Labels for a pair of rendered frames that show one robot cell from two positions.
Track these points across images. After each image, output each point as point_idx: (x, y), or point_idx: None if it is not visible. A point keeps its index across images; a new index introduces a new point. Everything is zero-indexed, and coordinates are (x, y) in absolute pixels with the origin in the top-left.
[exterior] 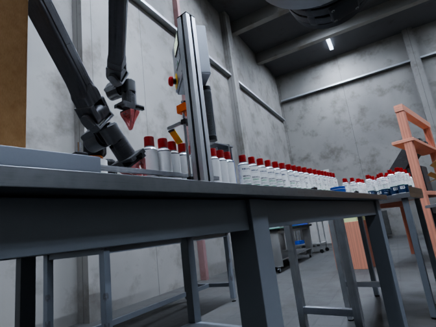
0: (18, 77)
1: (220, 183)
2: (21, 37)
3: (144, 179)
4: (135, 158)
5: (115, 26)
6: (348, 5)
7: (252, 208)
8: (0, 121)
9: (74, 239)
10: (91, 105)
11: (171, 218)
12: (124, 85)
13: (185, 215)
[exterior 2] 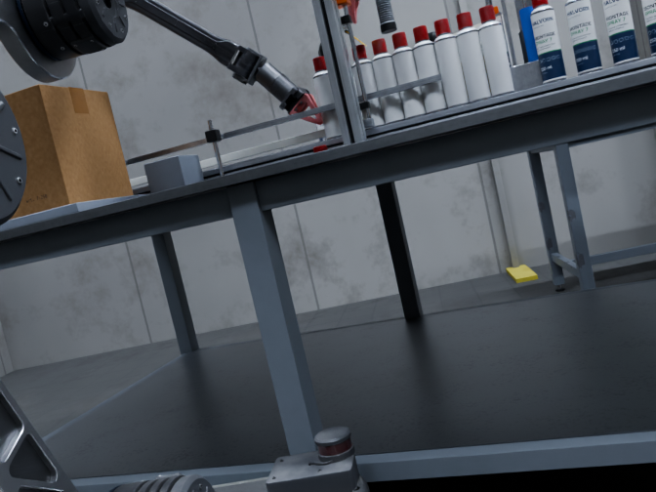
0: (55, 162)
1: (161, 192)
2: (49, 138)
3: (99, 209)
4: (284, 104)
5: None
6: (84, 47)
7: (230, 196)
8: (56, 189)
9: (91, 243)
10: (226, 64)
11: (146, 222)
12: None
13: (158, 218)
